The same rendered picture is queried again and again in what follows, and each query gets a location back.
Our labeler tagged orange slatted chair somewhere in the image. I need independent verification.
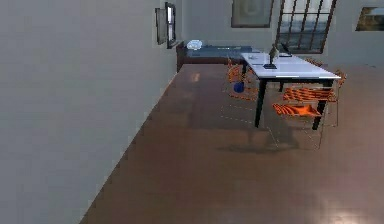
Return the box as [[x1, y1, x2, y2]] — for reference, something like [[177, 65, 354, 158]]
[[271, 87, 340, 150], [305, 57, 324, 68], [220, 59, 260, 125], [333, 69, 348, 90]]

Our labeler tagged white pillow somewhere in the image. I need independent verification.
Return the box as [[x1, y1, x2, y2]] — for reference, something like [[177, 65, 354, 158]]
[[186, 39, 204, 51]]

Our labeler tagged black framed window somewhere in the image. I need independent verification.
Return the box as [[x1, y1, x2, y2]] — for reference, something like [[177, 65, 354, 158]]
[[164, 1, 178, 50]]

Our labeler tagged grey framed picture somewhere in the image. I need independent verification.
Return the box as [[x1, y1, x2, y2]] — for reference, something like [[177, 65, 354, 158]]
[[154, 7, 168, 46], [230, 0, 275, 29]]

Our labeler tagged grey statuette on dark base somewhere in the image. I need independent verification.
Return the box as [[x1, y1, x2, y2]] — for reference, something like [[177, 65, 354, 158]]
[[263, 43, 280, 70]]

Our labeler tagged white table with black legs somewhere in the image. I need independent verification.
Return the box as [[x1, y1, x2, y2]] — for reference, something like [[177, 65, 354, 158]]
[[240, 51, 342, 131]]

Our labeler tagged black laptop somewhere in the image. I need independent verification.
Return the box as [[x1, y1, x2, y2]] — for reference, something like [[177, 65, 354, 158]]
[[279, 42, 294, 58]]

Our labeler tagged brown framed window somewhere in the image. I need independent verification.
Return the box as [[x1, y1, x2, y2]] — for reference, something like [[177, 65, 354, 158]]
[[274, 0, 338, 55]]

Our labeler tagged dark landscape picture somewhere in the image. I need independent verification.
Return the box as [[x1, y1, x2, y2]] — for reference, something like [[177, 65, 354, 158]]
[[355, 6, 384, 32]]

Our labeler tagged blue bed with brown frame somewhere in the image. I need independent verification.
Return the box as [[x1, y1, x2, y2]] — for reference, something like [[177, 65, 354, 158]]
[[175, 41, 262, 73]]

